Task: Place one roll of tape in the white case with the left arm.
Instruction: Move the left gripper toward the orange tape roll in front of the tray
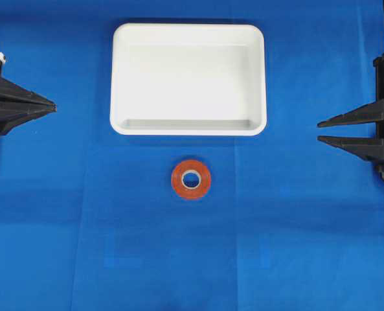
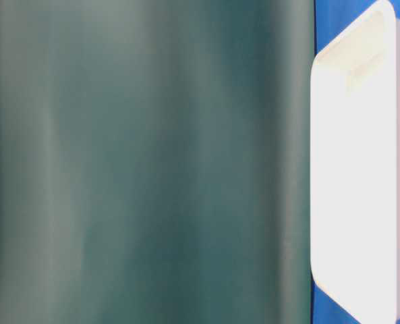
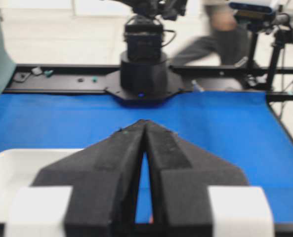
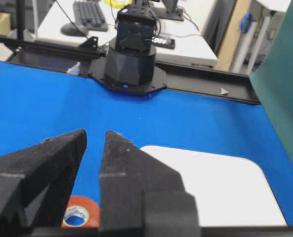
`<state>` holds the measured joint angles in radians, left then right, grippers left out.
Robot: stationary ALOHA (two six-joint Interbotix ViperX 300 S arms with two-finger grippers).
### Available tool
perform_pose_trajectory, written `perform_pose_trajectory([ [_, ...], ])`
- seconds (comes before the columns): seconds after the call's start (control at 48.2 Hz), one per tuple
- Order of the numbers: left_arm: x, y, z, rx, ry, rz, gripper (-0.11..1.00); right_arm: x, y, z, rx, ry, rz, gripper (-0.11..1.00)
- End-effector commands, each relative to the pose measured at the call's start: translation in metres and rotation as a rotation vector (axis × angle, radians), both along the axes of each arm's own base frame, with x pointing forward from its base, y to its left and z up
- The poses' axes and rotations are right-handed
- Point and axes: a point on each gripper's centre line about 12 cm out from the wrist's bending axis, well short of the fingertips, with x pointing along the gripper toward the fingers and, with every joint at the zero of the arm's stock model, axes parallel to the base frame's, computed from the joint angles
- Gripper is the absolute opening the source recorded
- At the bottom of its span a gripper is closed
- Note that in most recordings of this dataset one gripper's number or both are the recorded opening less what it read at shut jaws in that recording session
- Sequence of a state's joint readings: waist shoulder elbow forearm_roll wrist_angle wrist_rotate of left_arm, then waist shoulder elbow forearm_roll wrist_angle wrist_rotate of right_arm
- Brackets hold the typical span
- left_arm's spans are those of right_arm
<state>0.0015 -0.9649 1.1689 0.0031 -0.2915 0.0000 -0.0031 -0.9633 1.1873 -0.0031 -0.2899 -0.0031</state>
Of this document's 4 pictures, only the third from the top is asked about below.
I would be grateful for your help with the blue table mat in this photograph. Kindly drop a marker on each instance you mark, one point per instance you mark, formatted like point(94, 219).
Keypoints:
point(236, 126)

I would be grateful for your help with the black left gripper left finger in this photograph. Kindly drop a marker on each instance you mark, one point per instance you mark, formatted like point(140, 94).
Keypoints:
point(86, 194)

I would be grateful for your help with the blue and white camera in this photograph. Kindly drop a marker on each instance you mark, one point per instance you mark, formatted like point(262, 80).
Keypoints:
point(257, 14)

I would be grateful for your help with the black camera stand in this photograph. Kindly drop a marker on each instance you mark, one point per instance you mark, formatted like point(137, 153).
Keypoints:
point(282, 28)

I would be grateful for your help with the white plastic case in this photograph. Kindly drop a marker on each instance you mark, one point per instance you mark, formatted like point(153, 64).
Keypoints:
point(11, 182)

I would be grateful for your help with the black metal table frame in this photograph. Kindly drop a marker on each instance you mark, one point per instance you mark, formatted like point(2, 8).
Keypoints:
point(81, 80)

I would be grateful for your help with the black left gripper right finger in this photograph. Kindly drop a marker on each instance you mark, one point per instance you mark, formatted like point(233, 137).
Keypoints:
point(198, 194)

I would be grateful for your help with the person in grey trousers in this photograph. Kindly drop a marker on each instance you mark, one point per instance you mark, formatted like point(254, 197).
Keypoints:
point(227, 38)

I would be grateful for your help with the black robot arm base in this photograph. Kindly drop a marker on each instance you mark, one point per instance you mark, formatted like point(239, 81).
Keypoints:
point(143, 61)

